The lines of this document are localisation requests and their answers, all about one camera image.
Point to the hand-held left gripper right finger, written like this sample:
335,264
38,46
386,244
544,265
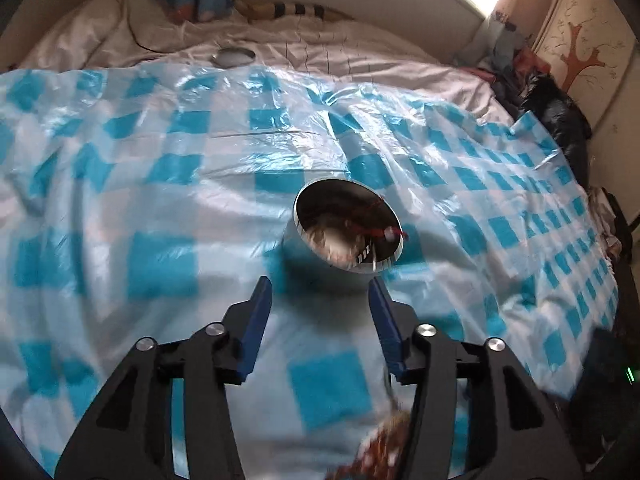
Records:
386,325

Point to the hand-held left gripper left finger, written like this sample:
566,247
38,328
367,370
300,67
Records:
255,325

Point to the round metal tin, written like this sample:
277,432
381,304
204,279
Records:
302,262

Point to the blue checkered plastic sheet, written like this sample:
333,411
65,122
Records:
150,185

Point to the round metal tin lid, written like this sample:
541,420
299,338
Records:
232,56

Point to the black plastic bag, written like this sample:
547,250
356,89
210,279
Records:
560,115

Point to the white bed quilt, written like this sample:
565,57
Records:
350,50

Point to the pile of clothes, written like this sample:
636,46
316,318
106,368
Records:
505,50

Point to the striped plush tail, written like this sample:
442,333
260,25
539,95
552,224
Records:
295,10

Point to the wardrobe with tree decoration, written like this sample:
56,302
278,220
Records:
585,50

